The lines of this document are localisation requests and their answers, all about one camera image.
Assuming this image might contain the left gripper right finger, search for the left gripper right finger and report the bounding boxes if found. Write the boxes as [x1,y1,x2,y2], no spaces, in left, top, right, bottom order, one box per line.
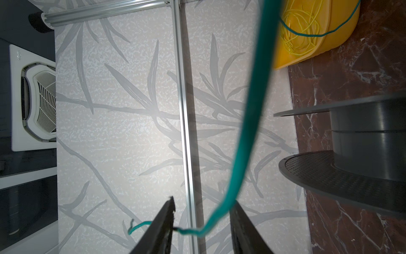
[229,202,274,254]

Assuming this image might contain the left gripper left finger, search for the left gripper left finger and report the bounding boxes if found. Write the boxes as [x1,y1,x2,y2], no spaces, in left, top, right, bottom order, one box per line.
[130,197,176,254]

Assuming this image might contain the grey perforated spool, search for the grey perforated spool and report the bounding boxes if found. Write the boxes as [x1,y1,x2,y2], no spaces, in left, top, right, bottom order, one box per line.
[279,92,406,219]

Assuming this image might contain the green cable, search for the green cable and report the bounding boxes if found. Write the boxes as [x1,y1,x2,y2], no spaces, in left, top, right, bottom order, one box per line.
[127,0,362,238]

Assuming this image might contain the ceiling air conditioner unit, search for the ceiling air conditioner unit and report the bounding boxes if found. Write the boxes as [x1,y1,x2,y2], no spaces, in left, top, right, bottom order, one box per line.
[9,45,57,152]

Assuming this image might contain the yellow plastic bin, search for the yellow plastic bin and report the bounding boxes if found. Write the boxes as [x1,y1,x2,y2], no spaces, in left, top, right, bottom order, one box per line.
[273,0,361,69]

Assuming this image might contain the yellow cable coil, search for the yellow cable coil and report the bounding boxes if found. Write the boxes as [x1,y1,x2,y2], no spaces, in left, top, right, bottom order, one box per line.
[280,0,324,58]

